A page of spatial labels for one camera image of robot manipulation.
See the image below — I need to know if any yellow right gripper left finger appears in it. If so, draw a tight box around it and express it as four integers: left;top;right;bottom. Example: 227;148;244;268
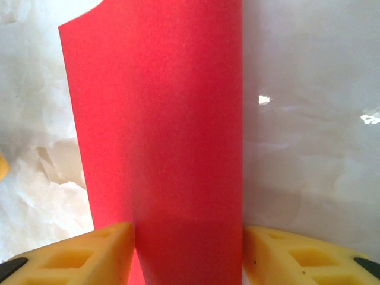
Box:
0;221;136;285

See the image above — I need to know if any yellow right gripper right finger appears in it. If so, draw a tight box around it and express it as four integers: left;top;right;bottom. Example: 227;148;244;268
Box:
243;225;380;285

